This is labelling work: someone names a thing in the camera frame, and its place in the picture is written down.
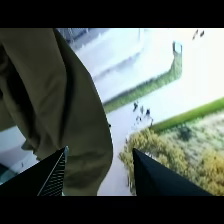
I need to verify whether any olive green garment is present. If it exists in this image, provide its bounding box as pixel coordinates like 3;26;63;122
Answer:
0;27;114;197

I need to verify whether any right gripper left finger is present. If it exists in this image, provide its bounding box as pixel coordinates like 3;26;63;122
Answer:
0;145;70;197

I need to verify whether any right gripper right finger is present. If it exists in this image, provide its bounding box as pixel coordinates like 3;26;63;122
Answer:
132;147;214;197

